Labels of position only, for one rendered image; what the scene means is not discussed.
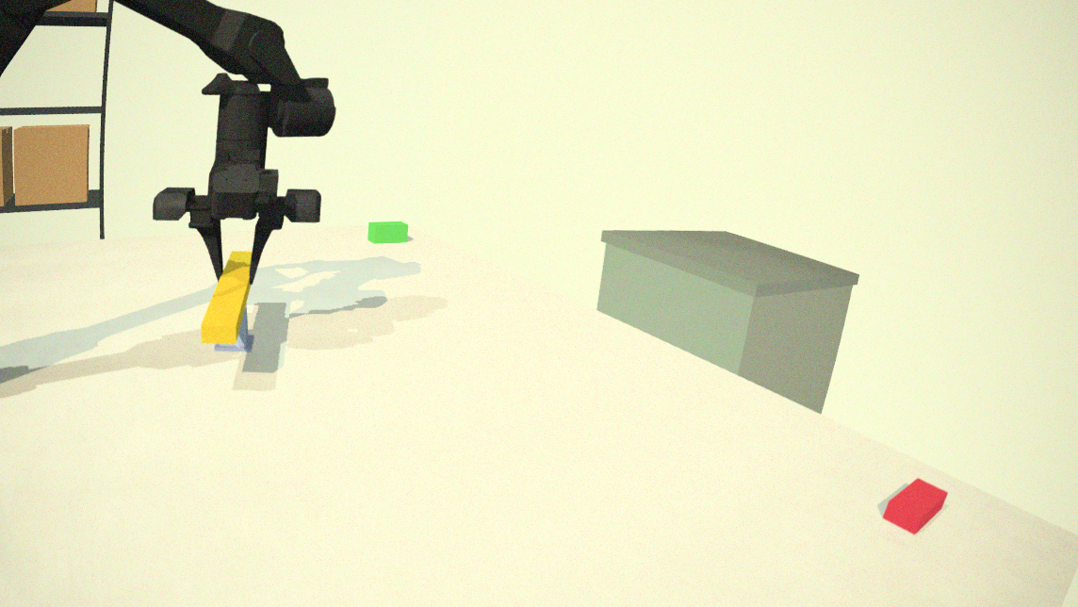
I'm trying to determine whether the green block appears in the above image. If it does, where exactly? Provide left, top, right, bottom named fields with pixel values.
left=367, top=221, right=407, bottom=243

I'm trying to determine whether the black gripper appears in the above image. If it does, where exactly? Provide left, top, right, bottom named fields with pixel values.
left=153, top=139, right=321, bottom=285

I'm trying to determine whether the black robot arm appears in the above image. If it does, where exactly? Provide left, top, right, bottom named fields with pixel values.
left=0, top=0, right=336, bottom=221

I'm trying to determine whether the yellow rectangular bar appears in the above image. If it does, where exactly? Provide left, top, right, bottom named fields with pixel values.
left=202, top=251, right=252, bottom=344

